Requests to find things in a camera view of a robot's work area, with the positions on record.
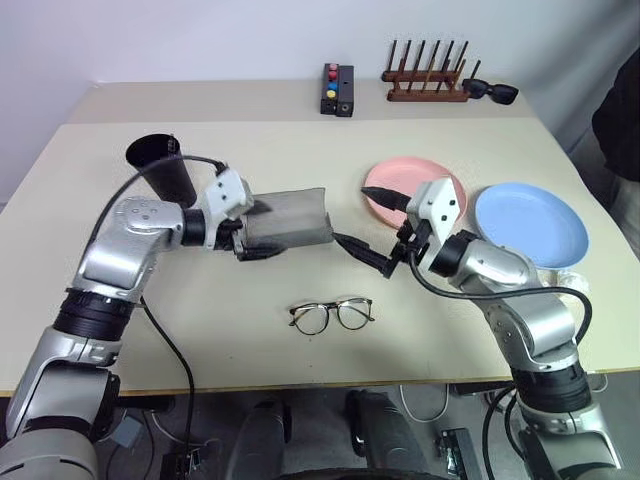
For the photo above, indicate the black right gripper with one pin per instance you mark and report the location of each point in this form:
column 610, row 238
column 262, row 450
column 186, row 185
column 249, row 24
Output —
column 412, row 242

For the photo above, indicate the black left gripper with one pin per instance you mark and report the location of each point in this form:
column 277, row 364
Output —
column 232, row 240

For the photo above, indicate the grey glasses case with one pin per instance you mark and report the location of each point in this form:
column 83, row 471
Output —
column 295, row 220

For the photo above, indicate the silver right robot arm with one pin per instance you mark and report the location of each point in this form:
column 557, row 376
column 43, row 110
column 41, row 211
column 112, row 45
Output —
column 545, row 320

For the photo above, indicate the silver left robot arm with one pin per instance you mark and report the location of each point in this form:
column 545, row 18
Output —
column 125, row 250

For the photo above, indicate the black plastic cup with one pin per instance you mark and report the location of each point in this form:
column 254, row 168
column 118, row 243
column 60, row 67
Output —
column 162, row 172

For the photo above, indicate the pink plate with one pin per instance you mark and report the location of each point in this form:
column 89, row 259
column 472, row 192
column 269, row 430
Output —
column 400, row 172

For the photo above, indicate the thin-rimmed tortoiseshell eyeglasses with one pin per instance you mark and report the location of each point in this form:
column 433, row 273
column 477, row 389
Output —
column 310, row 320

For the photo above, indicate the black box with coloured buttons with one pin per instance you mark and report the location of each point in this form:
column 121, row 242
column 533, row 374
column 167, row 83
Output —
column 329, row 104

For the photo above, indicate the brown wooden plate rack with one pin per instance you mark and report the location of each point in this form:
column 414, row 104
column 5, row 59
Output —
column 425, row 95

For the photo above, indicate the blue plate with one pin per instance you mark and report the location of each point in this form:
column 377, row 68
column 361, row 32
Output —
column 530, row 225

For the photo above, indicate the black sunglasses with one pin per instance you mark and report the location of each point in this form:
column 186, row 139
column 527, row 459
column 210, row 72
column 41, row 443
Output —
column 505, row 94

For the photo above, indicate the dark grey rounded robot leg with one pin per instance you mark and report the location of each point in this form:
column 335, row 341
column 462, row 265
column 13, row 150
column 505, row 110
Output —
column 385, row 435
column 260, row 440

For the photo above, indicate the black electronics board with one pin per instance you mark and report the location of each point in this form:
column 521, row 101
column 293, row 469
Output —
column 180, row 460
column 457, row 452

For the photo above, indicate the small grey box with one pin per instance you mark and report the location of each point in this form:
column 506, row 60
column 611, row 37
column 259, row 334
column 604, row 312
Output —
column 127, row 432

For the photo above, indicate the person in dark clothing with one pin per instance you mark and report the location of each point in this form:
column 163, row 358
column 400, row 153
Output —
column 620, row 125

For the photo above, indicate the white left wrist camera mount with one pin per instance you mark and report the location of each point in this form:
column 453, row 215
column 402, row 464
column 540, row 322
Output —
column 226, row 192

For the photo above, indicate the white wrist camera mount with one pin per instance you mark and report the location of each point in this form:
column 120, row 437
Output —
column 226, row 192
column 442, row 205

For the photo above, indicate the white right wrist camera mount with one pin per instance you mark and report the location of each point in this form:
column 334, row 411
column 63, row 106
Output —
column 442, row 205

